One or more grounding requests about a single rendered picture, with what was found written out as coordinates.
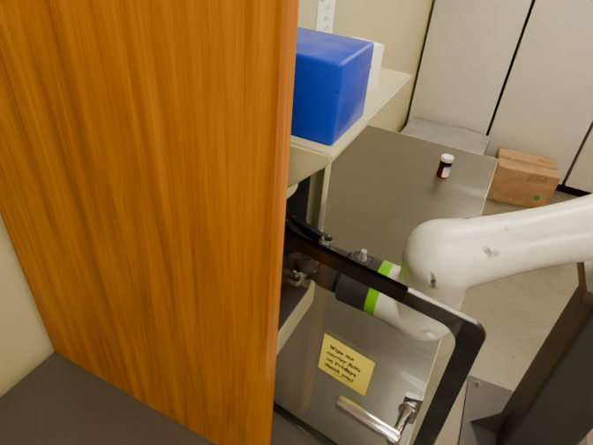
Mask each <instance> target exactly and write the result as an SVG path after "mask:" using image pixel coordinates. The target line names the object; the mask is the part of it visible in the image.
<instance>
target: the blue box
mask: <svg viewBox="0 0 593 445"><path fill-rule="evenodd" d="M373 49H374V43H373V42H372V41H364V40H359V39H355V38H350V37H346V36H341V35H337V34H329V33H324V32H320V31H315V30H311V29H306V28H301V27H298V28H297V38H296V65H295V78H294V93H293V106H292V119H291V135H295V136H297V137H300V138H304V139H307V140H312V141H316V142H318V143H322V144H325V145H328V146H332V145H333V144H334V143H335V142H336V141H337V140H338V139H339V138H340V137H341V136H342V135H343V134H344V133H345V132H346V131H347V130H348V129H349V128H350V127H351V126H352V125H353V124H354V123H355V122H356V121H357V120H358V119H359V118H360V117H361V116H362V115H363V114H364V103H365V97H366V92H367V87H368V81H369V76H370V70H371V68H372V67H371V65H372V54H373Z"/></svg>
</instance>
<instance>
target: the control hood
mask: <svg viewBox="0 0 593 445"><path fill-rule="evenodd" d="M411 78H412V77H411V76H410V74H408V73H404V72H397V71H393V70H388V69H384V68H380V71H379V81H378V85H377V88H375V89H372V90H370V91H368V92H366V97H365V103H364V114H363V115H362V116H361V117H360V118H359V119H358V120H357V121H356V122H355V123H354V124H353V125H352V126H351V127H350V128H349V129H348V130H347V131H346V132H345V133H344V134H343V135H342V136H341V137H340V138H339V139H338V140H337V141H336V142H335V143H334V144H333V145H332V146H328V145H325V144H322V143H318V142H316V141H312V140H307V139H304V138H300V137H297V136H295V135H291V134H290V147H289V174H288V188H287V189H289V188H290V187H291V186H293V185H295V184H297V183H299V182H300V181H302V180H304V179H305V178H307V177H309V176H310V175H312V174H314V173H315V172H317V171H319V170H321V169H323V168H325V167H326V166H327V165H329V164H330V163H331V162H332V161H333V160H334V159H335V158H336V157H337V156H338V155H339V154H340V153H341V152H342V151H343V150H344V149H345V148H346V147H347V146H348V145H349V143H350V142H351V141H352V140H353V139H354V138H355V137H356V136H357V135H358V134H359V133H360V132H361V131H362V130H363V129H364V128H365V127H366V126H367V125H368V124H369V123H370V122H371V121H372V120H373V119H374V118H375V117H376V116H377V115H378V114H379V113H380V111H382V110H383V109H384V108H385V107H386V106H387V105H388V103H390V102H391V101H392V100H393V99H394V98H395V96H396V95H398V94H399V93H400V92H401V90H402V89H403V88H404V87H405V86H406V85H407V84H408V83H409V81H410V80H411Z"/></svg>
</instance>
